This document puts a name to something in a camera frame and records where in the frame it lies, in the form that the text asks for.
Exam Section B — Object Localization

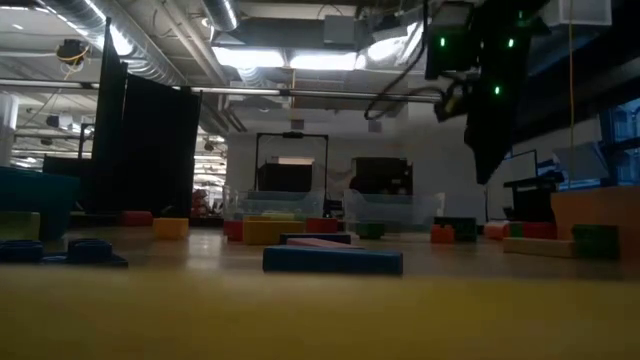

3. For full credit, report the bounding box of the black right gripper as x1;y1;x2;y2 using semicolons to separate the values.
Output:
464;29;532;185

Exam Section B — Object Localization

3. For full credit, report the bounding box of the long blue wooden block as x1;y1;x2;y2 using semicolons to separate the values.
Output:
261;244;405;276

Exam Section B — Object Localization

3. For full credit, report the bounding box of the whiteboard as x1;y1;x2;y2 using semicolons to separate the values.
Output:
484;148;540;222

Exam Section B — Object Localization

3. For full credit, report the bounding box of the black background desk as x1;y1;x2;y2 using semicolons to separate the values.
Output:
502;172;566;224

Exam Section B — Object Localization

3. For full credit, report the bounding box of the pink-red arch block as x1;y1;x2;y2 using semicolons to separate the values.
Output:
482;219;512;241

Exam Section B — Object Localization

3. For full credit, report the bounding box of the green two-by-four lego brick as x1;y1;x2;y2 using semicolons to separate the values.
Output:
433;215;478;244

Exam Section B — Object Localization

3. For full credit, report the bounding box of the red wooden cube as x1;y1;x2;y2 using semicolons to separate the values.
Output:
522;221;558;241
305;217;340;235
222;220;246;243

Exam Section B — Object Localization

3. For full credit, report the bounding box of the grey tilted panel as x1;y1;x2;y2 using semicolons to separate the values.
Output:
552;142;609;182

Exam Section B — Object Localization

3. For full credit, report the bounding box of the small orange-red lego brick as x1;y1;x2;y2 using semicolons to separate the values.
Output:
430;224;456;245

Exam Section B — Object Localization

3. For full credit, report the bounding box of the beige wooden block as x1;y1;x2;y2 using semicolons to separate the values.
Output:
502;236;577;259

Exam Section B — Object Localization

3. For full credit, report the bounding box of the clear plastic bin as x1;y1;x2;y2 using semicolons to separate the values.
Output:
342;188;446;234
222;185;326;221

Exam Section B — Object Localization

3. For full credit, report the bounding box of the black background box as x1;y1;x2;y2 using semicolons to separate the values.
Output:
353;156;415;196

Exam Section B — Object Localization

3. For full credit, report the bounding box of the orange translucent bin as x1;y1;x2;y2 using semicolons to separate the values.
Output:
549;186;640;264

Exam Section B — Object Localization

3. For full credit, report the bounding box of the window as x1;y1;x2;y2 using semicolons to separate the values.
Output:
599;97;640;187

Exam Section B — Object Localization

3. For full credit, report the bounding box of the white ceiling box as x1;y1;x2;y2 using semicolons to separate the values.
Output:
541;0;613;29

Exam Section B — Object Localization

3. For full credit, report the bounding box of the long pink wooden block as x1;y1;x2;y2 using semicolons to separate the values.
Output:
286;237;365;251

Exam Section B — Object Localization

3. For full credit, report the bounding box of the grey ceiling pipe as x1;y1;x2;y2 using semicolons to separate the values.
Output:
172;85;446;106

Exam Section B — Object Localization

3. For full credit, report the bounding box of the ceiling light panel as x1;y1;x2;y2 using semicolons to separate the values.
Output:
212;46;286;70
289;49;369;71

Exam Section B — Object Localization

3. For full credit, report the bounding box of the grey ceiling unit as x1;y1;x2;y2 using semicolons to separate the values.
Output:
323;14;357;47

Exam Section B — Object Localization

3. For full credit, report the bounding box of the black background monitor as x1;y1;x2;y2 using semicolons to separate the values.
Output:
257;162;314;193

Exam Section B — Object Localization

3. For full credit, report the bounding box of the black partition stand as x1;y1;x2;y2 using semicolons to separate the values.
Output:
82;17;202;219

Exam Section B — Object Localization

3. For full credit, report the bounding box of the red wooden block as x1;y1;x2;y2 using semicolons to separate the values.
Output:
118;210;155;228

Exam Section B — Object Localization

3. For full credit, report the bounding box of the blue square lego brick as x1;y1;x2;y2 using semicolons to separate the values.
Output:
0;238;130;267

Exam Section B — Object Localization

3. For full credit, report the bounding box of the teal plastic bin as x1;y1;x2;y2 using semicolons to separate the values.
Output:
0;166;81;241

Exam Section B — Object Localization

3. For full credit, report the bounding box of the light green arch block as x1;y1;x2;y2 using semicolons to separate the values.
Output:
0;211;42;242

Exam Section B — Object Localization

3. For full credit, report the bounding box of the yellow hanging cable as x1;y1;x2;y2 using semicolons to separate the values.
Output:
567;0;576;191

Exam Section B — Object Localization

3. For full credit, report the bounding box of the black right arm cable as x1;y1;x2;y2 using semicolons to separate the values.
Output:
363;0;446;121

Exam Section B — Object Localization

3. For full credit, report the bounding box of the black background station frame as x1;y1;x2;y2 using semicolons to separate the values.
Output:
253;131;330;216

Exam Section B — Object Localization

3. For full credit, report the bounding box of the silver ventilation duct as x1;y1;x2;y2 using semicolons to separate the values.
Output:
202;0;241;32

